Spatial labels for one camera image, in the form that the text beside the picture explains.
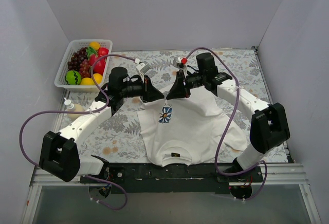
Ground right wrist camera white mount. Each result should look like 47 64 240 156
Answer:
173 57 188 74

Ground red toy apple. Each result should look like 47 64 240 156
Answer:
97 47 109 57

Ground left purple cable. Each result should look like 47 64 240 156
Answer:
19 54 141 211

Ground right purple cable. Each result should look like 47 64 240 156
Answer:
186 46 268 202

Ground yellow toy lemon top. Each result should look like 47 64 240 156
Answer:
89 42 101 51

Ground yellow toy lemon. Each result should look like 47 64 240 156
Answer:
89 42 101 51
80 78 95 86

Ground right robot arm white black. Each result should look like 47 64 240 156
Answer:
166 52 290 177

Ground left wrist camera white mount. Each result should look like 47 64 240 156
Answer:
134 58 151 80

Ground red toy dragon fruit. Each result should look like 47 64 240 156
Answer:
89 54 106 75

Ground green toy watermelon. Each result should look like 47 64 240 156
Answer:
65 70 82 85

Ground purple toy grapes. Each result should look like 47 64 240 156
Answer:
67 47 91 78

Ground small round brooch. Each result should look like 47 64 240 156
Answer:
163 91 170 107

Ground yellow toy lemon bottom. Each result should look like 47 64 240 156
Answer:
80 78 95 86

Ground floral patterned table mat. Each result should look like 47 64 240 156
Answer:
50 50 289 164

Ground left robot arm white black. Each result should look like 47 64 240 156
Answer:
39 67 164 182

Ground white t-shirt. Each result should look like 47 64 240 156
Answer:
137 87 247 167

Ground aluminium frame rail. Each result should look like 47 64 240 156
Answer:
30 163 309 186

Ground purple cable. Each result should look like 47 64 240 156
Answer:
186 46 268 202
19 54 141 211

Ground white plastic basket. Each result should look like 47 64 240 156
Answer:
54 39 113 92

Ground orange toy fruit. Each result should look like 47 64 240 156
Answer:
93 73 102 84

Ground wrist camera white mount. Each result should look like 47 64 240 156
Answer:
134 58 151 80
173 57 188 74

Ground white pump bottle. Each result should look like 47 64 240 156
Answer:
64 98 85 121

